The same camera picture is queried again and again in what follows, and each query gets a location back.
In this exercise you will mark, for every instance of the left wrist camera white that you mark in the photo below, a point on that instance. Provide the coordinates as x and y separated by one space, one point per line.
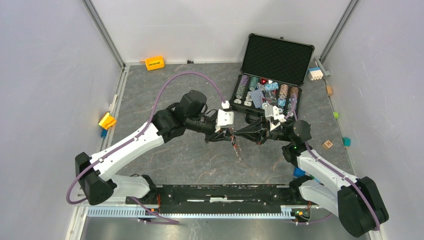
225 117

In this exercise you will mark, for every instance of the teal small cube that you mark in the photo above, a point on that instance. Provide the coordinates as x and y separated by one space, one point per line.
346 141

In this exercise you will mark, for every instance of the wooden letter cube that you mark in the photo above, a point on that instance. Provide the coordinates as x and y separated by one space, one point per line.
327 144

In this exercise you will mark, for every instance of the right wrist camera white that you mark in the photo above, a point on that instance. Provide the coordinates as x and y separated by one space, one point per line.
273 116

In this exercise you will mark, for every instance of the orange yellow toy block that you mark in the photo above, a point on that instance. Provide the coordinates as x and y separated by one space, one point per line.
154 63

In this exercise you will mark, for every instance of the blue green white brick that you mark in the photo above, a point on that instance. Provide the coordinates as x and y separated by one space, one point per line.
297 173

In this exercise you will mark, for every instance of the white toothed cable rail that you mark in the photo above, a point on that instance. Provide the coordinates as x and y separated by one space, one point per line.
139 212

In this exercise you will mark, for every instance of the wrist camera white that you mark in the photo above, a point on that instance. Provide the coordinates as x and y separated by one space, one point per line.
225 117
273 116

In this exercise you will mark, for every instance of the black poker chip case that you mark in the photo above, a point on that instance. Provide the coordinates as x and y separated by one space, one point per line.
273 71

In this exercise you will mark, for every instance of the red handled keyring tool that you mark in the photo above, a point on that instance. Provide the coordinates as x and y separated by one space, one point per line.
236 146

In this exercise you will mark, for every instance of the yellow orange block left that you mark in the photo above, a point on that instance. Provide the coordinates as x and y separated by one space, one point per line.
107 121

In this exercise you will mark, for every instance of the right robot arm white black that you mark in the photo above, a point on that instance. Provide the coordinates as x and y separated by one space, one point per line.
356 202

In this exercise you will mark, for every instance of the small wooden cube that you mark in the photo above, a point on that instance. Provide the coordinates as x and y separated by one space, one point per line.
329 90

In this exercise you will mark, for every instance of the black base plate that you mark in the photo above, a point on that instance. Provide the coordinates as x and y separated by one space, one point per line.
223 198

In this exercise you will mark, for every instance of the blue small block left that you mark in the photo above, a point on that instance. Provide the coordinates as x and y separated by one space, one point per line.
103 133

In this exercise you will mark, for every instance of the white blue toy block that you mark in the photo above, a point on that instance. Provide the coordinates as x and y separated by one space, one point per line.
315 73

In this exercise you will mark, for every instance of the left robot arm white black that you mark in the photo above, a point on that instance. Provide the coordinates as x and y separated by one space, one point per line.
96 174

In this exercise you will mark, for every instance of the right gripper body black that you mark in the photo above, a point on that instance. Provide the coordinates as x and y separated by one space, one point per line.
279 133

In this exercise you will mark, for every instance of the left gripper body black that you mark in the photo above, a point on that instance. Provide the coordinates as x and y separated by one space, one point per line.
205 126

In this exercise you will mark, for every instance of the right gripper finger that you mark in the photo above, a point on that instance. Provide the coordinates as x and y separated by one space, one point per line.
256 127
257 138

